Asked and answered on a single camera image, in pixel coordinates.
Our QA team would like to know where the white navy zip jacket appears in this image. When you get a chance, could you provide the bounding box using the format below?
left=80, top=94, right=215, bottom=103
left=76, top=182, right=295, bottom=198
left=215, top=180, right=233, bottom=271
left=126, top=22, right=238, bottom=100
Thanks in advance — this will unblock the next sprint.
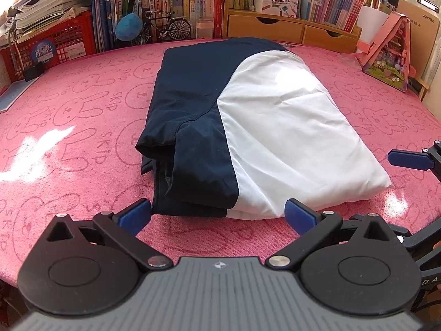
left=136, top=38, right=391, bottom=220

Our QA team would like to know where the pink triangular toy house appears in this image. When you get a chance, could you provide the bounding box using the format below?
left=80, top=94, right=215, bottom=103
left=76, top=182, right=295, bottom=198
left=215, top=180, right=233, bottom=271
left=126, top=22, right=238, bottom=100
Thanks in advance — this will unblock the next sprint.
left=357, top=12, right=416, bottom=93

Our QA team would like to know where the pink desk mat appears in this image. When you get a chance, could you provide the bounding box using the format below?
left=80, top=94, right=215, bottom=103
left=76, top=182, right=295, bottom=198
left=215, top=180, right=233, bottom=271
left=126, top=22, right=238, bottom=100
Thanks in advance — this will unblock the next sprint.
left=1, top=41, right=440, bottom=286

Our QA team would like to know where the cardboard box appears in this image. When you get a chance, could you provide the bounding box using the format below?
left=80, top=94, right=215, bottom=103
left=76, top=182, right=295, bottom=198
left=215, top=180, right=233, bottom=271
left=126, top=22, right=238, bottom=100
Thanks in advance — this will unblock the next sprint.
left=397, top=0, right=440, bottom=79

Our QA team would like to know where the white paper cup holder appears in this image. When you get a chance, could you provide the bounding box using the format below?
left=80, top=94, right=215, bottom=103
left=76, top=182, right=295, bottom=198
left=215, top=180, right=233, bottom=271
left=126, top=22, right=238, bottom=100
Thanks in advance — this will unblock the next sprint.
left=357, top=6, right=389, bottom=43

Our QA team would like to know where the light blue notebook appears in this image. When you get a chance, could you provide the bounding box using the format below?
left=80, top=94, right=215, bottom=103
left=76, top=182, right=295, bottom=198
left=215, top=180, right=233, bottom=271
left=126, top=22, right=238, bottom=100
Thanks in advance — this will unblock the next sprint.
left=0, top=78, right=38, bottom=114

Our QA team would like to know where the small black box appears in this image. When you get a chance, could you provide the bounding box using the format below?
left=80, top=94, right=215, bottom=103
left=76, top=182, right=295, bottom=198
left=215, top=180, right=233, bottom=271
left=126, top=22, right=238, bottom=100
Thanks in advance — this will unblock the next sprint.
left=22, top=62, right=45, bottom=81

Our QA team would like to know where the red plastic crate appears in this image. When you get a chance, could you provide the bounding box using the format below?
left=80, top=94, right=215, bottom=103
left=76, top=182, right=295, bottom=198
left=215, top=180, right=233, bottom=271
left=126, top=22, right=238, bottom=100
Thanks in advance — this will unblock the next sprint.
left=1, top=11, right=96, bottom=81

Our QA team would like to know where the large blue plush toy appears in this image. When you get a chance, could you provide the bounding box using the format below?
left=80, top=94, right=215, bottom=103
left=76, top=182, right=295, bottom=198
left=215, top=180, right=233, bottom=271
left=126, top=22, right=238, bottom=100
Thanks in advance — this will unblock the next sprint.
left=115, top=13, right=143, bottom=42

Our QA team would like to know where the wooden drawer shelf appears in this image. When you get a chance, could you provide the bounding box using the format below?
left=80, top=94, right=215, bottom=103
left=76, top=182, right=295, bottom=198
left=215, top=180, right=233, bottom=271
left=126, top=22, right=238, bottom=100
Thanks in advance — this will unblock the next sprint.
left=214, top=0, right=362, bottom=53

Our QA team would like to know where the miniature black bicycle model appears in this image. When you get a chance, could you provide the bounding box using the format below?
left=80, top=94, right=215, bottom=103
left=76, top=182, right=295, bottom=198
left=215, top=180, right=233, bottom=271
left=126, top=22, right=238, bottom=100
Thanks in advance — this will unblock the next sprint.
left=134, top=7, right=191, bottom=45

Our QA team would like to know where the white colourful card box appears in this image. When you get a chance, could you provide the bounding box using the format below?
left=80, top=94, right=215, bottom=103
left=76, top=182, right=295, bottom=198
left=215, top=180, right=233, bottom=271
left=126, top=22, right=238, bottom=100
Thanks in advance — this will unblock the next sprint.
left=254, top=0, right=299, bottom=18

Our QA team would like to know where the clear plastic jar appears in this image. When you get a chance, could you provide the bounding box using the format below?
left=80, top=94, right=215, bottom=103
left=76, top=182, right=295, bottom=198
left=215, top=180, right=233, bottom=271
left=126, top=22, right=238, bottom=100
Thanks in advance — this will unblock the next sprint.
left=195, top=18, right=214, bottom=40

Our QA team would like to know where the middle row of books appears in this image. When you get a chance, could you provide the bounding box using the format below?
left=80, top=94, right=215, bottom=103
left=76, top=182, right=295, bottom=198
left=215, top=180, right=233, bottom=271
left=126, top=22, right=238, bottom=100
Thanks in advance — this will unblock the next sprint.
left=128, top=0, right=228, bottom=41

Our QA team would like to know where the row of blue thin books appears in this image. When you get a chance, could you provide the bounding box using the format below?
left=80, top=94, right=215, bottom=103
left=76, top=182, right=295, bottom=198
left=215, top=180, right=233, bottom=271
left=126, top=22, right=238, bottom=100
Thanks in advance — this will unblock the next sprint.
left=90, top=0, right=136, bottom=52

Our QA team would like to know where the stack of paper booklets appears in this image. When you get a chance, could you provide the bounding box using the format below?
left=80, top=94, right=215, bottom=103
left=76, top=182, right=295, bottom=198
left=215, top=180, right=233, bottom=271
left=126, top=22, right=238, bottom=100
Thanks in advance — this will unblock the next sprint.
left=1, top=0, right=91, bottom=47

